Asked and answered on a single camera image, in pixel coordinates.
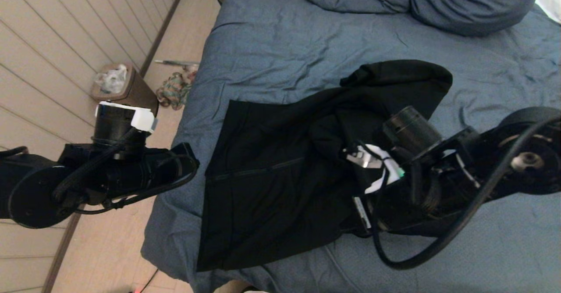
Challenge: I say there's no thin black left camera cable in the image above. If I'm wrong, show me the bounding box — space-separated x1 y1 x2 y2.
75 157 200 214

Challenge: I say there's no brown trash bin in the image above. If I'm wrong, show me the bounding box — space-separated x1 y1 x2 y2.
90 63 159 114

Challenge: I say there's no blue bed sheet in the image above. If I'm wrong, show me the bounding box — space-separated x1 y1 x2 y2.
141 0 561 293

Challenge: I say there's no black garment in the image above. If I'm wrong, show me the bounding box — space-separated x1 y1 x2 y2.
196 59 453 272

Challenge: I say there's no clear plastic bin bag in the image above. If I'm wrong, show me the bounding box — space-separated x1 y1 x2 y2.
96 64 128 94

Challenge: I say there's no blue pillow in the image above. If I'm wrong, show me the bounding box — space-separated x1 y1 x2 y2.
410 0 548 37

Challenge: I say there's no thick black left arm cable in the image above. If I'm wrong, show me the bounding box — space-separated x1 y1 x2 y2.
53 129 141 201

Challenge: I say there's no colourful rag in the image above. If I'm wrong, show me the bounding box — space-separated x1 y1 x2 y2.
156 71 193 111

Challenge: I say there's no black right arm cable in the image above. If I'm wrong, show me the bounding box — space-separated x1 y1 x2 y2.
372 115 561 271

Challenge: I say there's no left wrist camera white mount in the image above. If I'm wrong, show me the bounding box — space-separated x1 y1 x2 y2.
94 101 158 155

